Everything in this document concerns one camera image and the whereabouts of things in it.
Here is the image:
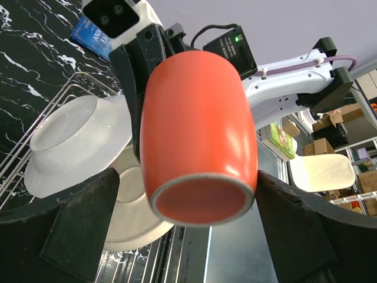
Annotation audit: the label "Animal Farm book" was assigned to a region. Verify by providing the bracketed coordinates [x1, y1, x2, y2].
[70, 15, 113, 62]

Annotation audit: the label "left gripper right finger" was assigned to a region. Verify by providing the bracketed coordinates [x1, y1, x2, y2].
[256, 171, 376, 282]

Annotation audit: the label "white fluted plate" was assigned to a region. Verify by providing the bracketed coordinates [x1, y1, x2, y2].
[24, 95, 132, 198]

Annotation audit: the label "pink plate with leaf sprig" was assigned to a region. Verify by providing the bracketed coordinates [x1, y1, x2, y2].
[104, 145, 173, 252]

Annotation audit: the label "metal wire dish rack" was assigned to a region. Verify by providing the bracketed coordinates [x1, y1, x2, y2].
[0, 72, 213, 283]

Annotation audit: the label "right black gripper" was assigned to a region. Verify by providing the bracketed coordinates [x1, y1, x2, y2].
[109, 23, 191, 159]

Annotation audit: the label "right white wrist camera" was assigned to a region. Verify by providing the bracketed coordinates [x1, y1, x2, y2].
[82, 0, 162, 49]

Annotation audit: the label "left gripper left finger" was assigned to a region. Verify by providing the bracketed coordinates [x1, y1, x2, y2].
[1, 168, 120, 282]

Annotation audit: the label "orange mug white inside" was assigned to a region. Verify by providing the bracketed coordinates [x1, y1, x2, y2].
[140, 51, 258, 226]

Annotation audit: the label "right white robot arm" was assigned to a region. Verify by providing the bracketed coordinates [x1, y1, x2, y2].
[109, 24, 353, 154]

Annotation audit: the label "cardboard boxes on shelves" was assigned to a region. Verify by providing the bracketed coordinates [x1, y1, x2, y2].
[303, 101, 377, 218]

